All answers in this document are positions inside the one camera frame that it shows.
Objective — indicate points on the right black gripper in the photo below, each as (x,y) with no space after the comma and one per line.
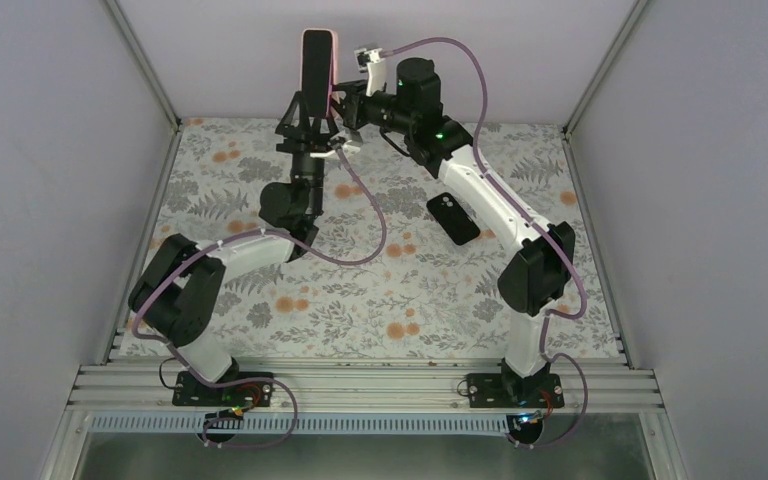
(352,115)

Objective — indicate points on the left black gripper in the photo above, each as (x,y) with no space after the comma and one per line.
(302,138)

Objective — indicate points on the black phone case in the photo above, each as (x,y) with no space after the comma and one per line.
(453,218)

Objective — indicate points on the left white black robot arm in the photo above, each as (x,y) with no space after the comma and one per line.
(177,292)

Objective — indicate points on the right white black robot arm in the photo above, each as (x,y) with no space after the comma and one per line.
(540,251)

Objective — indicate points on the floral patterned table mat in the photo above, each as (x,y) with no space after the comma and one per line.
(386,282)

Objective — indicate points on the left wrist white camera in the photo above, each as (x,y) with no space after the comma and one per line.
(345,143)

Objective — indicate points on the wrist white camera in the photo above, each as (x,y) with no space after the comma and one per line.
(371,61)
(345,143)

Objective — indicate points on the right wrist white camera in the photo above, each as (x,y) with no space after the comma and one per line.
(371,61)

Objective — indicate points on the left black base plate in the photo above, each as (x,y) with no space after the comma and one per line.
(257,391)

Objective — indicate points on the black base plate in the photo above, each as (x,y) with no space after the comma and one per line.
(494,390)
(257,391)

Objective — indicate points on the slotted grey cable duct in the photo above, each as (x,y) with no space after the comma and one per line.
(306,423)

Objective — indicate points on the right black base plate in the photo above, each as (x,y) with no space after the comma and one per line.
(494,390)

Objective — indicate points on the aluminium mounting rail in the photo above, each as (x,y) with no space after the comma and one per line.
(333,385)

